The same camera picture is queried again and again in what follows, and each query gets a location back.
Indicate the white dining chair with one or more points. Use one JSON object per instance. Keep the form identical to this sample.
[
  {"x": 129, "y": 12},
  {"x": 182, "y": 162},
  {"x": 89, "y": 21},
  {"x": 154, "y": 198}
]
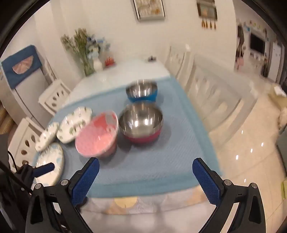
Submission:
[
  {"x": 22, "y": 136},
  {"x": 177, "y": 60},
  {"x": 215, "y": 94},
  {"x": 56, "y": 94}
]

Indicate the small black lid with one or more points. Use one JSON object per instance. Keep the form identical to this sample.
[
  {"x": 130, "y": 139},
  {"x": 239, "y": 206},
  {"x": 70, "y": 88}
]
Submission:
[{"x": 152, "y": 58}]

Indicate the white vase with blue flowers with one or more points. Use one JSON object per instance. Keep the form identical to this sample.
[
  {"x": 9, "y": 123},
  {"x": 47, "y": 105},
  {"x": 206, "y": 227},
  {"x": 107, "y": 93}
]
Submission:
[{"x": 98, "y": 63}]

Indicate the hanging tassels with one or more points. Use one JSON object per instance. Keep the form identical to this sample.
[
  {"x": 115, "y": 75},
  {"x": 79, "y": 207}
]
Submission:
[{"x": 208, "y": 24}]

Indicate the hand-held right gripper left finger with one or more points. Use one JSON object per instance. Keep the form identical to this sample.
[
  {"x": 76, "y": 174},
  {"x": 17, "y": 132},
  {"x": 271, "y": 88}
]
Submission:
[{"x": 86, "y": 179}]

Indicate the small framed picture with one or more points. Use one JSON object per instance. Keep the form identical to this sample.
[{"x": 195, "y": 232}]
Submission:
[{"x": 206, "y": 10}]

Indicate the round blue-patterned plate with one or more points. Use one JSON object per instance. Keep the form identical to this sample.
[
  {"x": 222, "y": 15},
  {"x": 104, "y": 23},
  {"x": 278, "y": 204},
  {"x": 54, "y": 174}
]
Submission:
[{"x": 51, "y": 156}]

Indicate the patterned tablecloth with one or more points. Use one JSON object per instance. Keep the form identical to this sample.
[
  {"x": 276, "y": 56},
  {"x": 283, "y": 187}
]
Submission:
[{"x": 125, "y": 203}]

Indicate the rounded rectangular floral plate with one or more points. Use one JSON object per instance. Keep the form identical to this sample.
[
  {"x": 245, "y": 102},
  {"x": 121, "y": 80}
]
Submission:
[{"x": 69, "y": 128}]

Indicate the butterfly wall picture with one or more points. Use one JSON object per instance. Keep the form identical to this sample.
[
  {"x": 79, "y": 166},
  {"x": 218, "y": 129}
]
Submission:
[{"x": 149, "y": 9}]

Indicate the glass vase with dried flowers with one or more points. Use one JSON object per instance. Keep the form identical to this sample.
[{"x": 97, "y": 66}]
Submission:
[{"x": 84, "y": 58}]

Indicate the red teacup with saucer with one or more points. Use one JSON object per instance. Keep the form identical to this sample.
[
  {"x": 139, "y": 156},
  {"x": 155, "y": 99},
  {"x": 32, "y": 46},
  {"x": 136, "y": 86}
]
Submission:
[{"x": 109, "y": 62}]

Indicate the tall white cabinet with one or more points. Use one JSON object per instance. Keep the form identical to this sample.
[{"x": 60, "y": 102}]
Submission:
[{"x": 277, "y": 60}]

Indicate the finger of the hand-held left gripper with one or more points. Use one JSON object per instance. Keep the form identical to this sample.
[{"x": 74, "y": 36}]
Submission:
[{"x": 44, "y": 168}]

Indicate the blue fridge cover cloth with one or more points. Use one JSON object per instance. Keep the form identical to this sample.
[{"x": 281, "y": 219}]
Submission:
[{"x": 10, "y": 79}]

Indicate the wall television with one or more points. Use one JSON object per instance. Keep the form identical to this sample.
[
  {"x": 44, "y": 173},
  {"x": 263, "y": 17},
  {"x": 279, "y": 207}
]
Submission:
[{"x": 257, "y": 43}]

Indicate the coat rack with clothes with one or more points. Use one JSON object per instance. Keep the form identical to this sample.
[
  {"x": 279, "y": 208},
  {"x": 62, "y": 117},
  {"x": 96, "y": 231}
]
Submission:
[{"x": 240, "y": 44}]

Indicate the beige striped curtain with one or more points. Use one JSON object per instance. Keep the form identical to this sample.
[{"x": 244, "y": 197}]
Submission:
[{"x": 5, "y": 118}]

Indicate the small white fridge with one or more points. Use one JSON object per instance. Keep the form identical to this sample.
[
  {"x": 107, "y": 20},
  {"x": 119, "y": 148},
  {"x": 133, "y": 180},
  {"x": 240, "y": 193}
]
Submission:
[{"x": 29, "y": 96}]

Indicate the cardboard box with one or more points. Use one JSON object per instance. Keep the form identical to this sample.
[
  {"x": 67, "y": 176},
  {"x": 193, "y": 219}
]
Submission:
[{"x": 278, "y": 92}]

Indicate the pink cartoon bowl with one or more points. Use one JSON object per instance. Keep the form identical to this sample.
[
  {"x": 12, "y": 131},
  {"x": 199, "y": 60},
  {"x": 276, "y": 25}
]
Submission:
[{"x": 96, "y": 139}]

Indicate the light blue table mat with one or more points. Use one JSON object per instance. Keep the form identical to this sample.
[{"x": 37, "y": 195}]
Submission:
[{"x": 157, "y": 161}]

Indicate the white patterned panel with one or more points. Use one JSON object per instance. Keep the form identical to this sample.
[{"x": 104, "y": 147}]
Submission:
[{"x": 50, "y": 69}]

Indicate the colourful wall garland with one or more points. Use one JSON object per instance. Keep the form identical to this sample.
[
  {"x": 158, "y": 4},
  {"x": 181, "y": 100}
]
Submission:
[{"x": 255, "y": 25}]

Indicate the blue steel bowl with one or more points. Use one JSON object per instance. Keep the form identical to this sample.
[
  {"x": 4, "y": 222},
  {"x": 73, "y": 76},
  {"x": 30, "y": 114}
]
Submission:
[{"x": 142, "y": 98}]

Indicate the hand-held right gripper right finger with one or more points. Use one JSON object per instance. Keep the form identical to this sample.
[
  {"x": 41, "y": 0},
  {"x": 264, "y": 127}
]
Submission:
[{"x": 206, "y": 181}]

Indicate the red steel bowl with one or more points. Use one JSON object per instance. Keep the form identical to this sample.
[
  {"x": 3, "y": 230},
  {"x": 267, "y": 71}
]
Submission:
[{"x": 143, "y": 136}]

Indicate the white floral plate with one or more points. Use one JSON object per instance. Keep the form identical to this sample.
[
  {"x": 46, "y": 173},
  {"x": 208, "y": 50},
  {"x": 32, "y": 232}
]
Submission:
[{"x": 47, "y": 139}]

